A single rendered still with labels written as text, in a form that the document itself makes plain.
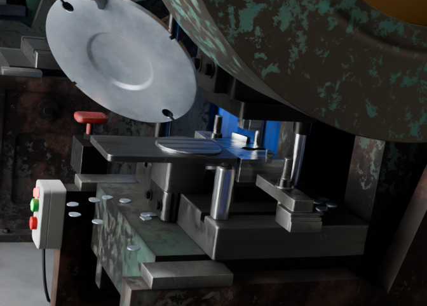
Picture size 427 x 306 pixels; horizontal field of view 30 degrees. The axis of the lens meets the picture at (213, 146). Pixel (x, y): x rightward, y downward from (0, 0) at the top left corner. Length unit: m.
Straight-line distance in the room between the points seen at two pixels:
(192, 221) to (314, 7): 0.54
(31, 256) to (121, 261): 1.46
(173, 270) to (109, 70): 0.38
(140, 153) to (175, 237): 0.16
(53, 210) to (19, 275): 1.13
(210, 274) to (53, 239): 0.51
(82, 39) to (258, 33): 0.48
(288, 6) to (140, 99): 0.50
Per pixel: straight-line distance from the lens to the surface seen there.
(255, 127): 1.50
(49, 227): 1.68
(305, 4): 0.99
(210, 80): 1.42
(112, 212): 1.55
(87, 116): 1.73
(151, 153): 1.40
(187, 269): 1.28
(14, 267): 2.84
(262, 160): 1.46
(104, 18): 1.30
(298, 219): 1.33
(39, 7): 4.71
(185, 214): 1.42
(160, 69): 1.32
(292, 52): 0.99
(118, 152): 1.38
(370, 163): 1.48
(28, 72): 2.93
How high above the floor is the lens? 1.14
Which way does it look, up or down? 14 degrees down
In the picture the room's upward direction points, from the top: 8 degrees clockwise
